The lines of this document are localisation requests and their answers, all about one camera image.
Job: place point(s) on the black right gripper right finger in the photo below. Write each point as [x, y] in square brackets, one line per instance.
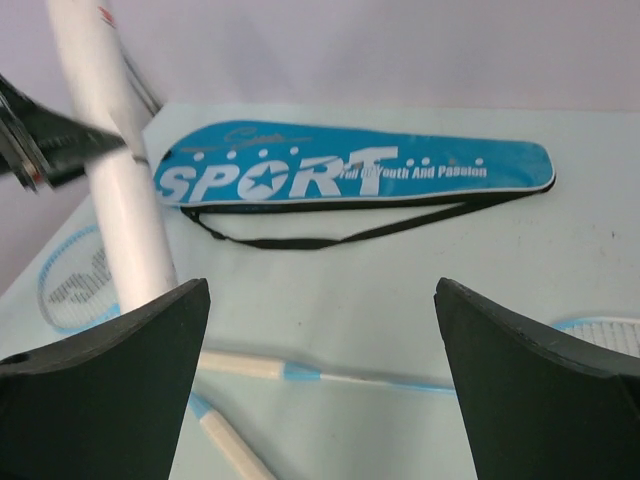
[537, 403]

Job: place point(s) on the aluminium frame post left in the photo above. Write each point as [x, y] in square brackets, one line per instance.
[140, 85]

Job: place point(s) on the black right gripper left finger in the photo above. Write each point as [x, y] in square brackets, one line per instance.
[109, 402]

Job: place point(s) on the blue racket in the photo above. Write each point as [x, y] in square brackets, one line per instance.
[75, 292]
[620, 334]

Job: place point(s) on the white cardboard shuttlecock tube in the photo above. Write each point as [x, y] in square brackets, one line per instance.
[121, 185]

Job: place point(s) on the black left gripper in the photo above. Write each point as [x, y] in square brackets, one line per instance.
[42, 147]

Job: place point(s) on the blue sport racket bag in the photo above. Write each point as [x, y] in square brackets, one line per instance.
[274, 164]

